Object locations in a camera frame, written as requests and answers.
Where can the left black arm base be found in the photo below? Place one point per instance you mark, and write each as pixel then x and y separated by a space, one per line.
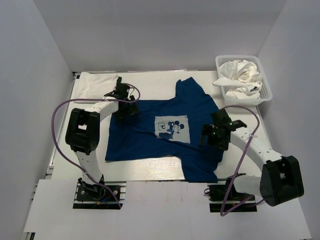
pixel 88 200

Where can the white plastic basket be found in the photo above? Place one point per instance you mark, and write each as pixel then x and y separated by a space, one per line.
pixel 265 92

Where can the blue t-shirt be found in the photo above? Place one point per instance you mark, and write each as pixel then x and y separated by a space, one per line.
pixel 169 128

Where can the white t-shirt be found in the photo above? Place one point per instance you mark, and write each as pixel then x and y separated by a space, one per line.
pixel 241 79
pixel 94 86

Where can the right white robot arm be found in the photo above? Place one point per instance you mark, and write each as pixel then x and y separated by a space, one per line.
pixel 280 180

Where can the folded white t-shirt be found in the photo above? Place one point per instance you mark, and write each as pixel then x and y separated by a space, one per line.
pixel 94 86

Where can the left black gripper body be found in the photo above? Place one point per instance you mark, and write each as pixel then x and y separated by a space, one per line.
pixel 129 110

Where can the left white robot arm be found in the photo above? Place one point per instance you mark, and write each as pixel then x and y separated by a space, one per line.
pixel 83 130

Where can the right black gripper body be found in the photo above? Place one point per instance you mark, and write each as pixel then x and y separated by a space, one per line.
pixel 214 139

